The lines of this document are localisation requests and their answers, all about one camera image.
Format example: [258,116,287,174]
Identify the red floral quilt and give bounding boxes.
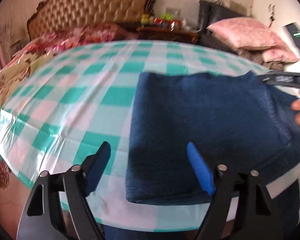
[14,22,138,60]

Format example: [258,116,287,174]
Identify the blue denim jeans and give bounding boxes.
[126,72,300,205]

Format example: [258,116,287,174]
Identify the pink floral pillow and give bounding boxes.
[207,17,287,50]

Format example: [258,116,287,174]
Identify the beige floral bedsheet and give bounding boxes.
[0,52,53,109]

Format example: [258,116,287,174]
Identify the tufted brown headboard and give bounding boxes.
[27,0,156,40]

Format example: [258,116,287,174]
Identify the teal checked tablecloth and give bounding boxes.
[0,39,300,233]

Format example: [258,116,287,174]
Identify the wall power socket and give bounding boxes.
[166,7,181,19]

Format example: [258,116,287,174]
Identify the black leather armchair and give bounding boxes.
[197,0,244,54]

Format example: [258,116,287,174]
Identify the green item on nightstand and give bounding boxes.
[165,14,172,21]

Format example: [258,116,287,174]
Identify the dark wooden nightstand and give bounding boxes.
[137,27,201,44]

